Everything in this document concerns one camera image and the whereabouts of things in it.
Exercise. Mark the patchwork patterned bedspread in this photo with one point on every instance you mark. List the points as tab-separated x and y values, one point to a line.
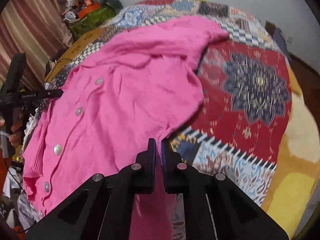
238	127

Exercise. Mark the wooden board with flower cutouts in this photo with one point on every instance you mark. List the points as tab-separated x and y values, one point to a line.
73	51

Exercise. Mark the person's left hand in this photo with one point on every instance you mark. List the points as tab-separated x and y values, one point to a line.
16	128

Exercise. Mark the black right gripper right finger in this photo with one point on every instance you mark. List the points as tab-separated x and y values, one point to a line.
214	206

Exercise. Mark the green patterned storage bag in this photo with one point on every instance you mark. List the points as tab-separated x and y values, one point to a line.
91	21

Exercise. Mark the pink knit cardigan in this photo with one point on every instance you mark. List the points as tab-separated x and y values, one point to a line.
140	85

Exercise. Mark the orange box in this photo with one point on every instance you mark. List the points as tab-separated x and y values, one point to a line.
88	7

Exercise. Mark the yellow orange blanket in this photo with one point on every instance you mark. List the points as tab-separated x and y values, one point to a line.
297	170

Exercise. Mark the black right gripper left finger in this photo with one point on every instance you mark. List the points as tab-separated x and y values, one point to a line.
101	208

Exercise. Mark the orange left sleeve forearm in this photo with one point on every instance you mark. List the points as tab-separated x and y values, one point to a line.
4	165

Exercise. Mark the brown wooden door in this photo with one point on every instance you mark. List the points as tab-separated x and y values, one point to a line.
308	80

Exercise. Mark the striped pink curtain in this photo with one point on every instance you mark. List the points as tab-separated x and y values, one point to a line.
33	27

